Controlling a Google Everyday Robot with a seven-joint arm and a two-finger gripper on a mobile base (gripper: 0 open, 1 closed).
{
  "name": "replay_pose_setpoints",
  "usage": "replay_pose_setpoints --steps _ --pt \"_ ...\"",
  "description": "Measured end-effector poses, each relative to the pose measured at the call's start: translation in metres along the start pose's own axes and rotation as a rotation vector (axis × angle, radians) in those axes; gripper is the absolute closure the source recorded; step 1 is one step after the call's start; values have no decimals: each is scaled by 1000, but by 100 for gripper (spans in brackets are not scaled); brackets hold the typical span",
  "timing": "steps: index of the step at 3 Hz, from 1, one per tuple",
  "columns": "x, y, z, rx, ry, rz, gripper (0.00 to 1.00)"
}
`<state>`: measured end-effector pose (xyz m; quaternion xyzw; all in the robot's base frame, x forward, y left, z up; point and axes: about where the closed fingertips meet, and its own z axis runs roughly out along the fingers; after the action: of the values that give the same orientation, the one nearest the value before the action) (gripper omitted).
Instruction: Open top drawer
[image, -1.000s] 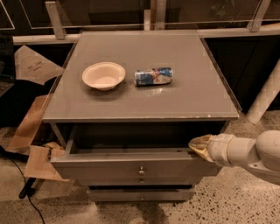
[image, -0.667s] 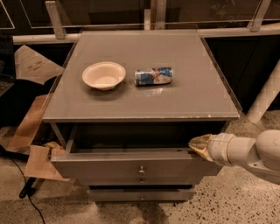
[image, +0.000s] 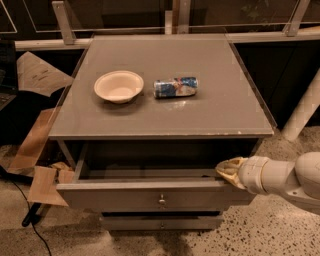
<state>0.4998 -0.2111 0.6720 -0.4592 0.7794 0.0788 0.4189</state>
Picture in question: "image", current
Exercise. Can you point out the white paper bowl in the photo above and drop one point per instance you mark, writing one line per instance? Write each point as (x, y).
(118, 86)

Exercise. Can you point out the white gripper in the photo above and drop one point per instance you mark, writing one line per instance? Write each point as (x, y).
(252, 174)

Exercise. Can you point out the blue crushed drink can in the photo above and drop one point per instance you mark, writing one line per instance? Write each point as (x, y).
(175, 87)

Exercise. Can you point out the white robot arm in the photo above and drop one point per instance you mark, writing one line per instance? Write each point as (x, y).
(297, 182)

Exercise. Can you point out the grey drawer cabinet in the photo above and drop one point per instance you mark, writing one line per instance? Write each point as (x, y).
(227, 106)

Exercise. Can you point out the brown cardboard sheet upper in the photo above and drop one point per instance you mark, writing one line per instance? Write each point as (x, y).
(38, 76)

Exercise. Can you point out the grey top drawer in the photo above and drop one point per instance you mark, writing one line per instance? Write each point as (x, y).
(151, 176)

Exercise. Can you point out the black laptop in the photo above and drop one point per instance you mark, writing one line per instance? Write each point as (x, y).
(8, 72)

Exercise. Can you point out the metal railing frame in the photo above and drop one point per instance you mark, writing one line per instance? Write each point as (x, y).
(71, 24)

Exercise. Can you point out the brown cardboard piece lower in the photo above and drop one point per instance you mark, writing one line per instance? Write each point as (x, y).
(45, 181)

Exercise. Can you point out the brown cardboard strip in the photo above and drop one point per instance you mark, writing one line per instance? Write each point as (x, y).
(34, 144)

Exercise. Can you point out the grey bottom drawer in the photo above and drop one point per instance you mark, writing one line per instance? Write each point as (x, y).
(161, 222)

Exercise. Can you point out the grey drawer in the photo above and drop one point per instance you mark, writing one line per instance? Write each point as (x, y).
(161, 222)
(151, 176)

